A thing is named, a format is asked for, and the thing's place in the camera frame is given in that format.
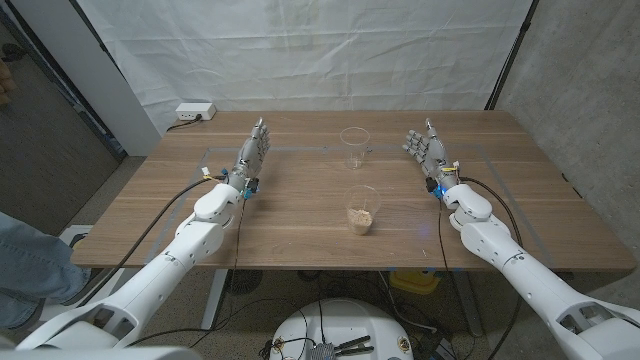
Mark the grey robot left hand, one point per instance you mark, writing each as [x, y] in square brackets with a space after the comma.
[251, 152]

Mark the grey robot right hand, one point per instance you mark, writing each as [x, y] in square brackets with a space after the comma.
[434, 155]

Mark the clear plastic cup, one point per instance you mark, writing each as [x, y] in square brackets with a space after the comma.
[355, 155]
[362, 200]

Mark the brown sugar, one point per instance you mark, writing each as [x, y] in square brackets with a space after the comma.
[360, 220]

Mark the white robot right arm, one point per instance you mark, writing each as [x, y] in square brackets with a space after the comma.
[530, 280]

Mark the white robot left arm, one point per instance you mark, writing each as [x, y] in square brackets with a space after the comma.
[165, 270]

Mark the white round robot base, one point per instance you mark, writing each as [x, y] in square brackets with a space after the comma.
[350, 320]

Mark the white power strip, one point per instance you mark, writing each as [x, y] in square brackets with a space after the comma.
[195, 111]

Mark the white fabric backdrop sheet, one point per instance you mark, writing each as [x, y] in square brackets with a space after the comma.
[300, 60]

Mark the black backdrop stand pole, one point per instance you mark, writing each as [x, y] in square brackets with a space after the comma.
[511, 57]
[95, 36]

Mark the yellow plastic object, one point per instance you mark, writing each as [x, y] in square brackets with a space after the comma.
[415, 282]

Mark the black round grille object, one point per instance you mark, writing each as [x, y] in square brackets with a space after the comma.
[245, 282]

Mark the white table leg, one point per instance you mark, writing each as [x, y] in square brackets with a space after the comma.
[215, 300]
[467, 300]

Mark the white pillar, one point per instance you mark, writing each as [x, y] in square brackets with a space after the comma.
[90, 85]

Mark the black pliers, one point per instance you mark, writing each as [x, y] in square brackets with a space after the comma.
[352, 343]

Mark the grey finned electronics box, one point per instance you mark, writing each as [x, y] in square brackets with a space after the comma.
[322, 352]

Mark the person leg in jeans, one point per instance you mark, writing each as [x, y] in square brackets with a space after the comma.
[30, 265]

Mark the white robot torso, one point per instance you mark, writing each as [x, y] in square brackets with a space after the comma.
[100, 354]

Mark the brown coat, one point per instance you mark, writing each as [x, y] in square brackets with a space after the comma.
[5, 82]

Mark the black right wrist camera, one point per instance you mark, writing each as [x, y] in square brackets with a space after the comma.
[435, 189]

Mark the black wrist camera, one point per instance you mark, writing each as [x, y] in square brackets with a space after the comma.
[435, 189]
[252, 187]

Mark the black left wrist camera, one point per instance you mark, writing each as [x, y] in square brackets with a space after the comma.
[252, 187]

